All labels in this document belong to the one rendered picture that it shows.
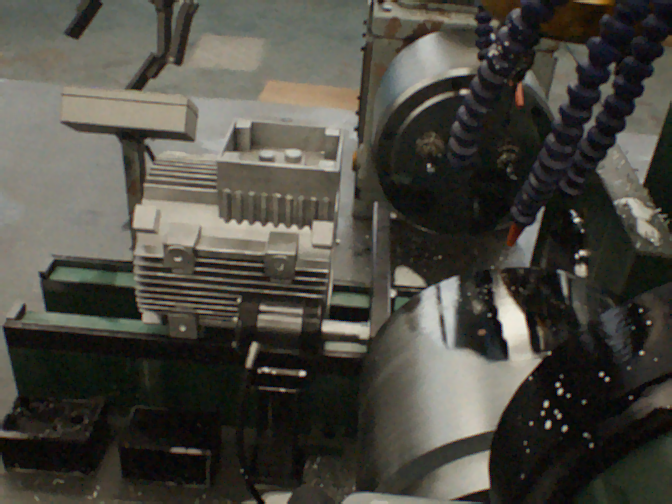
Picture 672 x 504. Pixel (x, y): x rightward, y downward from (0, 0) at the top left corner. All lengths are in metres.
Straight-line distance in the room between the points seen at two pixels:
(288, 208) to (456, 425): 0.34
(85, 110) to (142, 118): 0.08
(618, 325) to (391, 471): 0.27
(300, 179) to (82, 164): 0.82
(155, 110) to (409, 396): 0.64
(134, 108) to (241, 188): 0.34
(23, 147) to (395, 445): 1.21
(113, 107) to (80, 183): 0.40
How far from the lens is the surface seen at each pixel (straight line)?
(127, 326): 0.89
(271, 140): 0.82
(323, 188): 0.73
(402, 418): 0.51
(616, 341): 0.24
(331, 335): 0.72
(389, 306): 0.74
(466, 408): 0.48
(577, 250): 0.80
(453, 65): 0.98
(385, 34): 1.17
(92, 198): 1.38
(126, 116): 1.05
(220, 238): 0.76
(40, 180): 1.46
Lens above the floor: 1.48
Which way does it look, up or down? 34 degrees down
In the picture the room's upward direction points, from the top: 5 degrees clockwise
